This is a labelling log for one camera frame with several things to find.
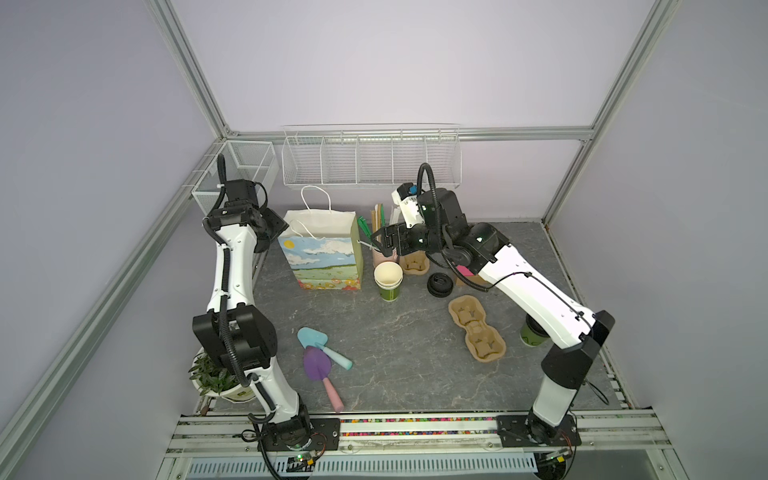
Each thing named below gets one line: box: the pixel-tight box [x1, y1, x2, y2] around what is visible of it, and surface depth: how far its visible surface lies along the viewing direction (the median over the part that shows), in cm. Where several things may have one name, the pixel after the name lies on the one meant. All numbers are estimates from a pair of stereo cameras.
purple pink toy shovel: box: [303, 346, 344, 413], surface depth 87 cm
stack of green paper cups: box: [374, 260, 404, 302], surface depth 95 cm
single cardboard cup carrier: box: [448, 295, 507, 363], surface depth 90 cm
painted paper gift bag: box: [278, 185, 364, 291], surface depth 90 cm
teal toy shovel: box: [297, 327, 353, 371], surface depth 90 cm
